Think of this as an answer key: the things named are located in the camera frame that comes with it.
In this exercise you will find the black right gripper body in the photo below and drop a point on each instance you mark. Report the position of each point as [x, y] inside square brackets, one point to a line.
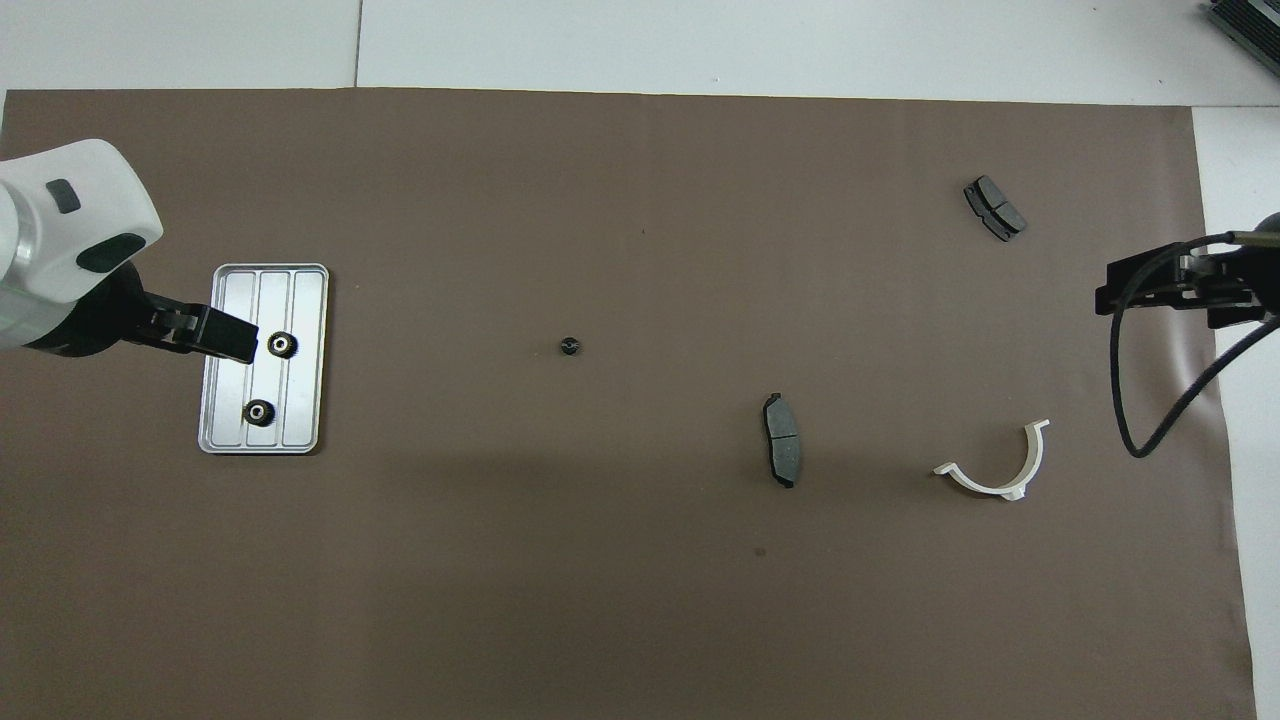
[1245, 280]

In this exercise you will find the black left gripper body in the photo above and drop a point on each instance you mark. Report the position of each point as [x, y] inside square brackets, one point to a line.
[100, 320]

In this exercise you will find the black bearing gear silver centre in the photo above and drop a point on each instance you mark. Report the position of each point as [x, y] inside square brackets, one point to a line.
[284, 345]
[259, 411]

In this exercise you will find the small black bearing gear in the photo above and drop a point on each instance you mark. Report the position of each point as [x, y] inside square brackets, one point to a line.
[570, 347]

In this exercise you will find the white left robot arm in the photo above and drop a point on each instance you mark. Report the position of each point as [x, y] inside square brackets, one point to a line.
[60, 230]

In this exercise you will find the silver metal tray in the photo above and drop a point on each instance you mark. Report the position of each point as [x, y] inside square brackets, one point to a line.
[300, 400]

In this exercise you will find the short grey brake pad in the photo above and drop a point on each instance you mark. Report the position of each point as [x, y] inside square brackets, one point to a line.
[996, 208]

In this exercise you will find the grey ribbed device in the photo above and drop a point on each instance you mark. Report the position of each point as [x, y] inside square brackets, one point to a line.
[1248, 28]

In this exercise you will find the long grey brake pad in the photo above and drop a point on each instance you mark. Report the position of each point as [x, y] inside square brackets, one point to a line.
[781, 440]

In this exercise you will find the brown table mat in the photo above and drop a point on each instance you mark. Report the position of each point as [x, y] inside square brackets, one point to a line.
[600, 580]

